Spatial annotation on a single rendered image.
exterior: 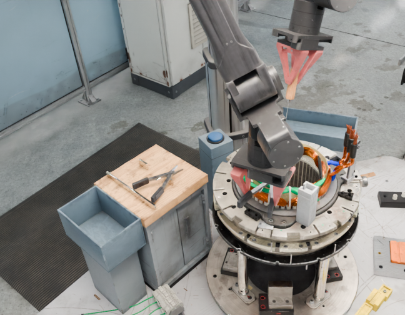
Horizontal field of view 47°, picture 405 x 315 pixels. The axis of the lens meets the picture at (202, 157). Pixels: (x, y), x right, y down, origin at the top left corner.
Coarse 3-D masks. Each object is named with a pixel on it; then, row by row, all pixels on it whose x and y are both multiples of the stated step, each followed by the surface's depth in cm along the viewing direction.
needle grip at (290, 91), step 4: (296, 76) 90; (296, 80) 90; (288, 84) 91; (292, 84) 90; (296, 84) 91; (288, 88) 91; (292, 88) 91; (288, 92) 91; (292, 92) 91; (288, 96) 92; (292, 96) 92
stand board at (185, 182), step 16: (144, 160) 118; (160, 160) 118; (176, 160) 117; (128, 176) 114; (144, 176) 113; (176, 176) 113; (192, 176) 112; (112, 192) 110; (128, 192) 109; (144, 192) 109; (176, 192) 108; (192, 192) 111; (128, 208) 105; (144, 208) 105; (160, 208) 105; (144, 224) 103
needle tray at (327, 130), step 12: (288, 108) 132; (288, 120) 134; (300, 120) 133; (312, 120) 132; (324, 120) 130; (336, 120) 129; (348, 120) 128; (300, 132) 123; (312, 132) 129; (324, 132) 129; (336, 132) 128; (324, 144) 123; (336, 144) 121
